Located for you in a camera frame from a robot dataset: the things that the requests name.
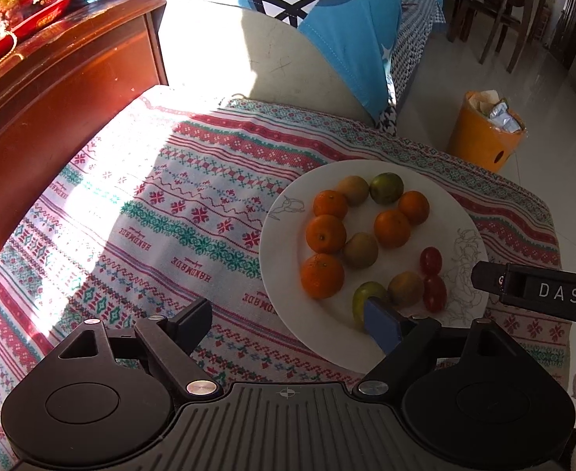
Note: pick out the white crumpled wrappers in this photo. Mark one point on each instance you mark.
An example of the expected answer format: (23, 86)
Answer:
(496, 113)

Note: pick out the patterned knit tablecloth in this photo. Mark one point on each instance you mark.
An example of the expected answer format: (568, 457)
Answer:
(170, 216)

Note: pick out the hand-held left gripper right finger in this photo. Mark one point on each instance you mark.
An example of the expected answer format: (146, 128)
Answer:
(381, 326)

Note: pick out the green mandarin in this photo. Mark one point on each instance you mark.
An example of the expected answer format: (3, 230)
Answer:
(363, 294)
(386, 187)

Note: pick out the dark wooden chair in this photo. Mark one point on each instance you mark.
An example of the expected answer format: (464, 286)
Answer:
(508, 5)

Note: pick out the brown kiwi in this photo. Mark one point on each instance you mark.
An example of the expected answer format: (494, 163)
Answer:
(360, 250)
(353, 189)
(405, 288)

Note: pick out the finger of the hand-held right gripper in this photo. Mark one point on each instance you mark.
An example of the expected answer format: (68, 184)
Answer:
(489, 279)

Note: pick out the orange trash bin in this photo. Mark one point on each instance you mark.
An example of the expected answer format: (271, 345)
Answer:
(479, 142)

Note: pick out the red cherry tomato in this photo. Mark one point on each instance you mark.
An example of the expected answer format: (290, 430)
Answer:
(430, 260)
(435, 293)

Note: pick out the white floral plate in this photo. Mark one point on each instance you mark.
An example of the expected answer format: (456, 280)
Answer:
(290, 260)

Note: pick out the orange mandarin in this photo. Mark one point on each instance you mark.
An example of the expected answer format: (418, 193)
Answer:
(330, 203)
(322, 275)
(392, 227)
(413, 207)
(325, 233)

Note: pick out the houndstooth covered sofa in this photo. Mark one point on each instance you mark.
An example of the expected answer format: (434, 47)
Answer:
(415, 34)

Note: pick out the blue printed cushion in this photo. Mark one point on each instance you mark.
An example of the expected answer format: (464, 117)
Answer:
(317, 5)

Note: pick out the red-brown wooden cabinet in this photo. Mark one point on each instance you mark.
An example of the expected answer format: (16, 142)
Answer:
(62, 83)

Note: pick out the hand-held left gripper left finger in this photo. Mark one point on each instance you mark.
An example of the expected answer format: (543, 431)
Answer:
(195, 321)

